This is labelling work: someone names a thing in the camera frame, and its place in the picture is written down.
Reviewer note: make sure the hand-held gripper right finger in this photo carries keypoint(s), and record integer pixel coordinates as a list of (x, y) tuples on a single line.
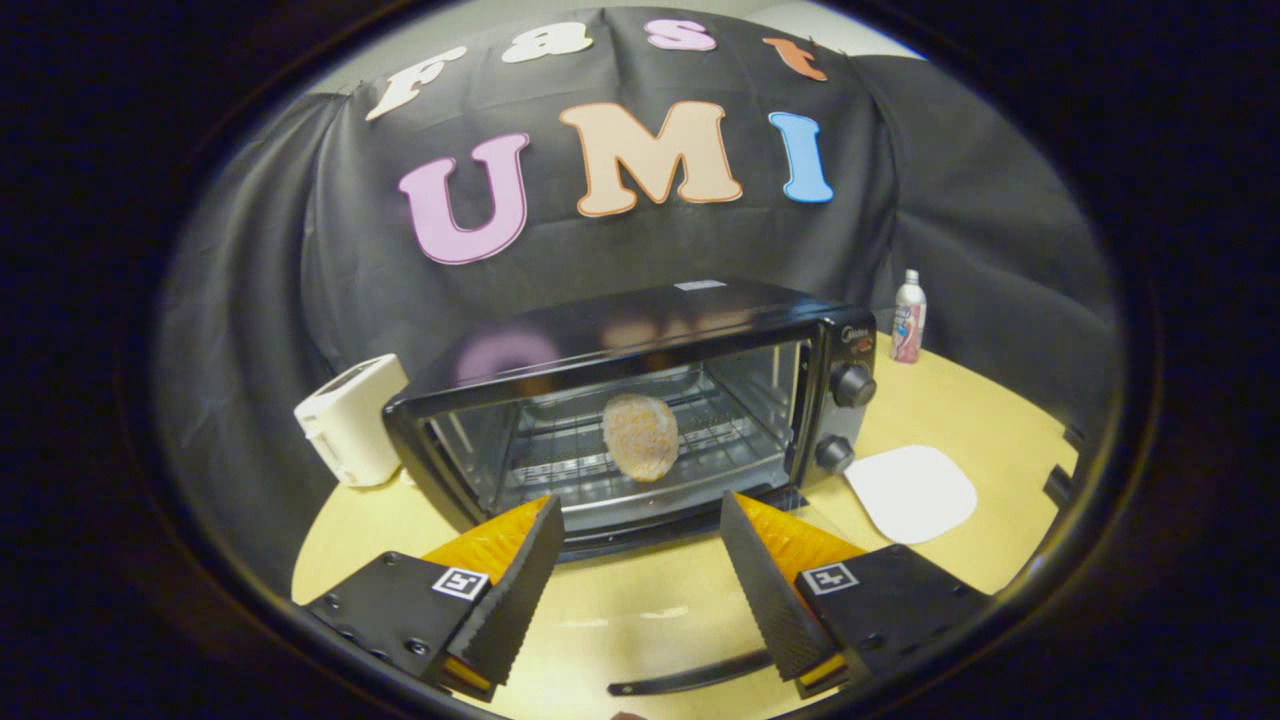
[(775, 605)]

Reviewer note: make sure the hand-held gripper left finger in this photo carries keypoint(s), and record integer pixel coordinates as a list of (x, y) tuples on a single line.
[(510, 605)]

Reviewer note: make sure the sugared bread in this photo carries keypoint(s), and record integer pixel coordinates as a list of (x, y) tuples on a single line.
[(641, 438)]

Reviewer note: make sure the black toaster oven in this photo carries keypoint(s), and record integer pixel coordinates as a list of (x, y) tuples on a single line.
[(640, 330)]

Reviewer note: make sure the white bread toaster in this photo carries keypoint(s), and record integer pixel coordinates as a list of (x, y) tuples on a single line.
[(350, 425)]

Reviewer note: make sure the white plate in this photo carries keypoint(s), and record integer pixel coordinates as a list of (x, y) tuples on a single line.
[(912, 493)]

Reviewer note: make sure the white pink-labelled bottle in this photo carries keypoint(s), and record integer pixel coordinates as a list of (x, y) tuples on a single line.
[(908, 320)]

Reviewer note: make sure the dark furniture frame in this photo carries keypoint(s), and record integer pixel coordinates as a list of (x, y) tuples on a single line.
[(1062, 485)]

